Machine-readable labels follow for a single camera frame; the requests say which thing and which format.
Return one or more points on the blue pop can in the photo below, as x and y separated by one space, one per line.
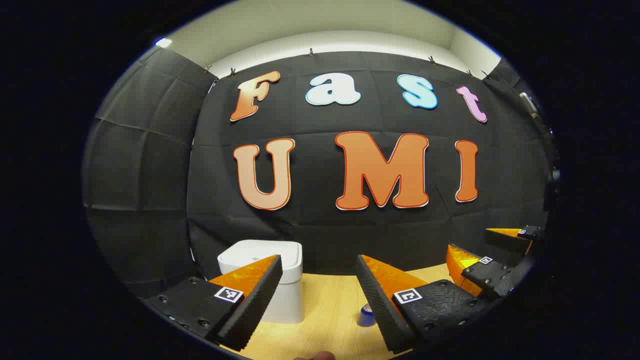
365 316

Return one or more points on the white ceiling light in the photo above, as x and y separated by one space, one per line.
163 43

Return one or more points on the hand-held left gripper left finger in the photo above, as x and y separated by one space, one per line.
250 310

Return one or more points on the white desktop garbage bin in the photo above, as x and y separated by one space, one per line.
290 295

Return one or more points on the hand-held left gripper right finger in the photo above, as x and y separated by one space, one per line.
382 310

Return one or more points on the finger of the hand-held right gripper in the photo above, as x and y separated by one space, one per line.
487 277
515 241

